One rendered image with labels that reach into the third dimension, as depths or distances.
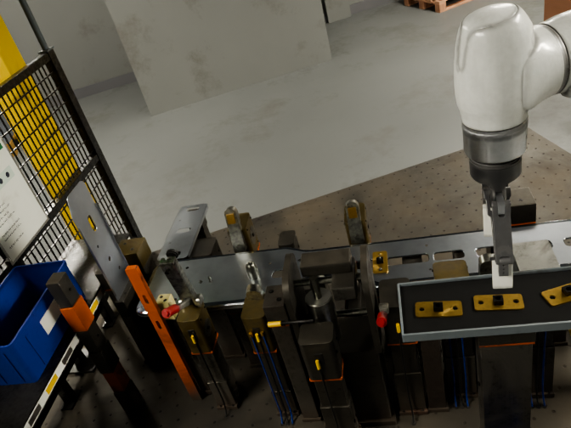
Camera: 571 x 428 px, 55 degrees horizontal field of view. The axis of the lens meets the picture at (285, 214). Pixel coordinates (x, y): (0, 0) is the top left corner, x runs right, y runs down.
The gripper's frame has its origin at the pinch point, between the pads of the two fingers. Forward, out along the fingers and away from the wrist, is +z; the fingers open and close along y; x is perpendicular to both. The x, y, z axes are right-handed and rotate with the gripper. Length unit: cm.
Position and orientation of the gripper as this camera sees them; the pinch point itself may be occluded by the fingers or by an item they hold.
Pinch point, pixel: (497, 255)
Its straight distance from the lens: 100.2
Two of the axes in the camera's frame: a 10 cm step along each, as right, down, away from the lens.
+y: 1.8, -5.9, 7.9
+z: 2.3, 8.1, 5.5
